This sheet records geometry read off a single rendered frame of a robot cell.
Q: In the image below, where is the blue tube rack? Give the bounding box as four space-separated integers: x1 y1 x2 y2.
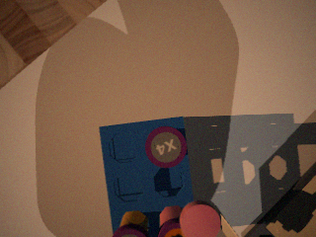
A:
99 117 194 237

